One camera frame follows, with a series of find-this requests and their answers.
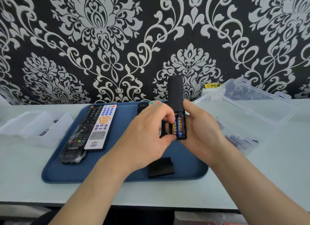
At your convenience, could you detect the person's right hand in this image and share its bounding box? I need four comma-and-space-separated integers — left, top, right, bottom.
180, 99, 227, 166

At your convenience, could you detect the person's left hand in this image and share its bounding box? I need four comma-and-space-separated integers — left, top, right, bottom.
105, 102, 177, 174

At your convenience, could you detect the black remote with back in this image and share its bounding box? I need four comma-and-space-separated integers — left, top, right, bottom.
168, 75, 187, 140

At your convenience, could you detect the person's right forearm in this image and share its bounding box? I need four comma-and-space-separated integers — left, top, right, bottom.
209, 145, 310, 225

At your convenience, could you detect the person's left forearm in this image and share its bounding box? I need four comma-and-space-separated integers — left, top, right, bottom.
48, 158, 136, 225

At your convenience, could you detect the black battery cover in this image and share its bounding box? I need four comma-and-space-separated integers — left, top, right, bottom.
148, 157, 175, 178

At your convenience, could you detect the grey remote with coloured buttons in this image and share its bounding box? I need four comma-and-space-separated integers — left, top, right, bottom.
148, 100, 163, 138

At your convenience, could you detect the black rounded remote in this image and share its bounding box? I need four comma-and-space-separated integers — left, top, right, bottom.
137, 102, 150, 116

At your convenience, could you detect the blue plastic tray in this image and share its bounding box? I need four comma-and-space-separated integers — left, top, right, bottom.
41, 101, 209, 184

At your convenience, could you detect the pile of dark batteries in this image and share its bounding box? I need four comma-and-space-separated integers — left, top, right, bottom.
216, 118, 259, 151

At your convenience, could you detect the large clear hinged plastic box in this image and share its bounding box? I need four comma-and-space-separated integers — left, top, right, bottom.
192, 78, 299, 157

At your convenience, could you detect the white remote with orange buttons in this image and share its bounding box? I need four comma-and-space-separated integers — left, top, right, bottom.
84, 104, 117, 150

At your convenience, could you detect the black remote in plastic wrap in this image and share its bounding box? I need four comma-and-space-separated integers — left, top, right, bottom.
60, 105, 104, 165

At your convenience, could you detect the small clear plastic box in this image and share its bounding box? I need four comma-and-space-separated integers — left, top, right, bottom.
0, 111, 74, 148

